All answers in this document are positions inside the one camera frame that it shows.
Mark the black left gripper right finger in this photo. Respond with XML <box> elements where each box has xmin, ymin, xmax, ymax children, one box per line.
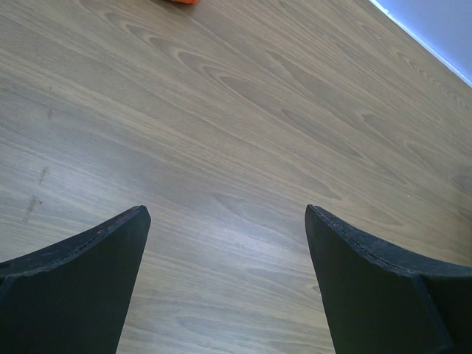
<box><xmin>305</xmin><ymin>205</ymin><xmax>471</xmax><ymax>353</ymax></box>

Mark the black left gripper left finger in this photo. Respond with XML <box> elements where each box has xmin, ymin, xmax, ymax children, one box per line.
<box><xmin>1</xmin><ymin>206</ymin><xmax>151</xmax><ymax>353</ymax></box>

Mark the folded orange t shirt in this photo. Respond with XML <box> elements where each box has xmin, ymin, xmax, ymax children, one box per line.
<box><xmin>153</xmin><ymin>0</ymin><xmax>201</xmax><ymax>8</ymax></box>

